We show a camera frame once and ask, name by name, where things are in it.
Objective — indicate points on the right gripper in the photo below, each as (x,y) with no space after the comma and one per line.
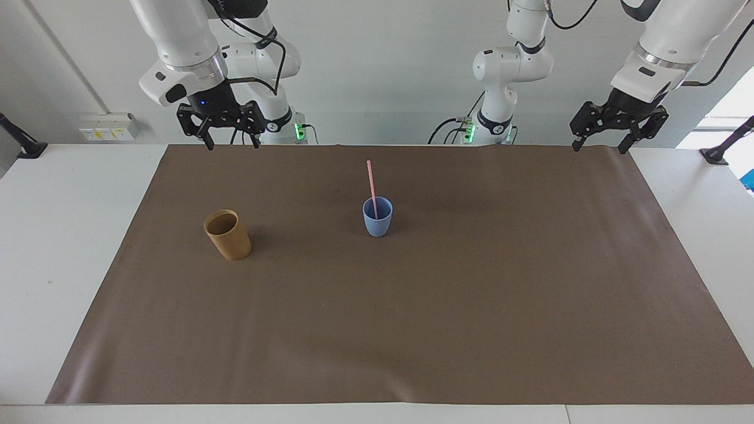
(215,103)

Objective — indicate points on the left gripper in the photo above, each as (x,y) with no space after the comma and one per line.
(633,109)

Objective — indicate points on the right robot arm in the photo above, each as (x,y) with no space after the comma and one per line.
(177,29)

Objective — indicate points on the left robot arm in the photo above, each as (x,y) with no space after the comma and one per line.
(511,66)

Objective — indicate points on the brown cup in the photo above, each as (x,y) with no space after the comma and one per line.
(231,244)

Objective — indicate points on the pink chopstick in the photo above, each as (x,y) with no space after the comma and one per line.
(371,182)

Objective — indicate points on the blue cup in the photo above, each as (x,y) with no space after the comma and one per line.
(377,225)

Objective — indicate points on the black stand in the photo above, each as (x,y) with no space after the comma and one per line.
(26,147)
(716,155)

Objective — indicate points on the white wall socket box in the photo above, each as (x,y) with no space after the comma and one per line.
(109,126)

